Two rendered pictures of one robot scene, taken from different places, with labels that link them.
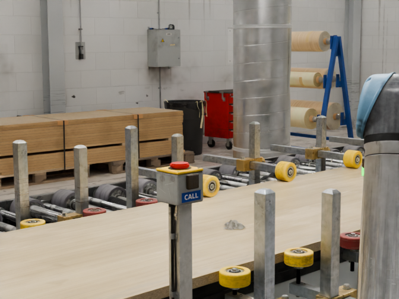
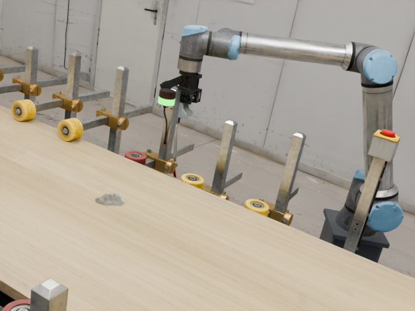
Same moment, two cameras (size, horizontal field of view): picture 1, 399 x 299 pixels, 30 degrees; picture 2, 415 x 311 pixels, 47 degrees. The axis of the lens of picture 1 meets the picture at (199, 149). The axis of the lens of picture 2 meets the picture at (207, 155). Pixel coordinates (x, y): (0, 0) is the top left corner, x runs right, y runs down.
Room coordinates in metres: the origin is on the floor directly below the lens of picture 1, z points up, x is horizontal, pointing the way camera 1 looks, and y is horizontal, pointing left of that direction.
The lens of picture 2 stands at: (2.50, 1.17, 1.59)
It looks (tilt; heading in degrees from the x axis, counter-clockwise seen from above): 21 degrees down; 249
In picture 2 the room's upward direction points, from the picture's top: 11 degrees clockwise
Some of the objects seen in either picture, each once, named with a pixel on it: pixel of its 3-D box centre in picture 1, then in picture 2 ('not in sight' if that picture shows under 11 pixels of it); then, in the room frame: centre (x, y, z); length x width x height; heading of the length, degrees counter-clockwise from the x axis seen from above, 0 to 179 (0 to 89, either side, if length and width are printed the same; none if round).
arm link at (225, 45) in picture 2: not in sight; (223, 45); (1.86, -0.55, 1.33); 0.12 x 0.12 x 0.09; 72
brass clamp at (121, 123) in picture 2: not in sight; (112, 120); (2.21, -0.72, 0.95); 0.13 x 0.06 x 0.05; 133
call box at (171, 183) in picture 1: (179, 186); (383, 146); (1.51, 0.04, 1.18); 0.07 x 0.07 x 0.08; 43
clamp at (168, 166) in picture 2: not in sight; (158, 162); (2.04, -0.53, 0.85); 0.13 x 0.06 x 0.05; 133
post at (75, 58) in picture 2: not in sight; (71, 108); (2.36, -0.89, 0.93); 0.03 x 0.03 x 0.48; 43
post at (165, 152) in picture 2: not in sight; (165, 148); (2.03, -0.52, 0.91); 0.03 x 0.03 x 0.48; 43
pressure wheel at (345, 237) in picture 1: (352, 252); (133, 167); (2.15, -0.45, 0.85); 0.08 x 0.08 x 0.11
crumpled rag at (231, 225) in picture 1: (234, 222); (110, 197); (2.29, -0.11, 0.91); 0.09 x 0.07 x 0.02; 176
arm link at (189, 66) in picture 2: not in sight; (189, 65); (1.97, -0.57, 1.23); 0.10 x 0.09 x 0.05; 43
